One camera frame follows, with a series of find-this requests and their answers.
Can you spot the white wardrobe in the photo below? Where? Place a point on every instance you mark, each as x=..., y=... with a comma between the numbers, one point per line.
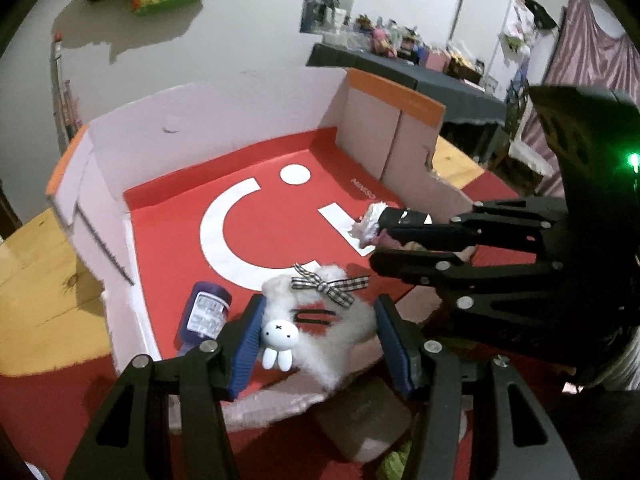
x=481, y=27

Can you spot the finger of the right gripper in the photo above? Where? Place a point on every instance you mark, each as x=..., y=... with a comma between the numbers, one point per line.
x=467, y=287
x=517, y=224

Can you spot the grey eye shadow case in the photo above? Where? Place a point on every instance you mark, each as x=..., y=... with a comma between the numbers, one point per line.
x=364, y=420

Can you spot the pink curtain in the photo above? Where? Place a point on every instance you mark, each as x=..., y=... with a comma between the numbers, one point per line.
x=585, y=55

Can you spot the green fuzzy scrunchie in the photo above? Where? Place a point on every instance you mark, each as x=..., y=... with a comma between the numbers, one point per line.
x=393, y=464

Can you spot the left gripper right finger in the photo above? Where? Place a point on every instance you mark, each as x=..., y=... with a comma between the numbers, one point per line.
x=512, y=435

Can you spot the dark green covered table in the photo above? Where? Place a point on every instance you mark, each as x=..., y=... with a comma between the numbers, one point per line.
x=463, y=104

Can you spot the mop pole with orange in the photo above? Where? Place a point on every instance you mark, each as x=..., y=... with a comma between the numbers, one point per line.
x=64, y=117

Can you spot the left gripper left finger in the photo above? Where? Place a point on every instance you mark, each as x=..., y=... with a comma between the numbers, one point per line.
x=128, y=437

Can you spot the orange cardboard box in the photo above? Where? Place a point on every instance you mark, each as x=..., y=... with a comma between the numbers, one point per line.
x=238, y=182

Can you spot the white fluffy bunny plush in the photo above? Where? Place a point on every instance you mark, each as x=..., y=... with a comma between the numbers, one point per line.
x=312, y=321

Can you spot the dark blue ink bottle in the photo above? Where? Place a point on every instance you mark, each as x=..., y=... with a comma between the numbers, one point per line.
x=204, y=315

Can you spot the red knitted mat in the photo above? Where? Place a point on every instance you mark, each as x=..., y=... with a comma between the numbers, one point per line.
x=66, y=409

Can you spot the black white plush roll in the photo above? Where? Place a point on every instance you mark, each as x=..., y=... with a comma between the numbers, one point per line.
x=373, y=228

